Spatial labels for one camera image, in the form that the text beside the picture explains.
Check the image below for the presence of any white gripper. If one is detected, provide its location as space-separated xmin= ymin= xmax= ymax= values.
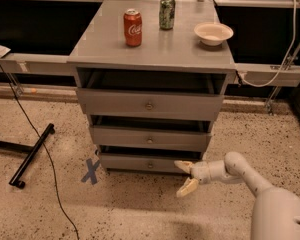
xmin=174 ymin=160 xmax=226 ymax=198

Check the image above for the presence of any grey bottom drawer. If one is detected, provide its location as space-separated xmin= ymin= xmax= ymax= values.
xmin=97 ymin=146 xmax=203 ymax=174

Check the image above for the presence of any grey drawer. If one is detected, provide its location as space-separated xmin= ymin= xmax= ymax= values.
xmin=89 ymin=116 xmax=212 ymax=152
xmin=97 ymin=146 xmax=203 ymax=174
xmin=77 ymin=70 xmax=224 ymax=121

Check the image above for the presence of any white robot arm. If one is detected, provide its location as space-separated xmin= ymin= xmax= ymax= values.
xmin=174 ymin=151 xmax=300 ymax=240

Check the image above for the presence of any grey drawer cabinet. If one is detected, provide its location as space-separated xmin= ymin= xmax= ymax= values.
xmin=69 ymin=0 xmax=236 ymax=173

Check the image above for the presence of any grey middle drawer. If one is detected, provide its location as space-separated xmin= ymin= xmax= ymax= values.
xmin=89 ymin=116 xmax=212 ymax=152

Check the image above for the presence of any grey top drawer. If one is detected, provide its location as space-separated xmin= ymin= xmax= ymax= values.
xmin=77 ymin=70 xmax=224 ymax=121

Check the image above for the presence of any blue tape cross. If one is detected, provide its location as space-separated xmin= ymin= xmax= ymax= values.
xmin=81 ymin=158 xmax=100 ymax=185

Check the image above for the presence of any white bowl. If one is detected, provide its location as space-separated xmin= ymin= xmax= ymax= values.
xmin=194 ymin=22 xmax=234 ymax=46

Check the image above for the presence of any red cola can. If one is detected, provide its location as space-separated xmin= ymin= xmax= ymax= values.
xmin=123 ymin=8 xmax=142 ymax=47

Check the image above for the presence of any green soda can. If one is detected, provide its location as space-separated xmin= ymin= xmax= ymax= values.
xmin=159 ymin=0 xmax=175 ymax=30

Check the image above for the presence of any black floor cable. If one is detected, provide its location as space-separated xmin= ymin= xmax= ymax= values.
xmin=0 ymin=47 xmax=80 ymax=240

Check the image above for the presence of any grey metal rail frame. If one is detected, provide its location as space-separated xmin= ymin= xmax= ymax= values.
xmin=0 ymin=0 xmax=300 ymax=87

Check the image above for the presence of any white cable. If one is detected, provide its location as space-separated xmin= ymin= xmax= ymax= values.
xmin=237 ymin=0 xmax=298 ymax=88

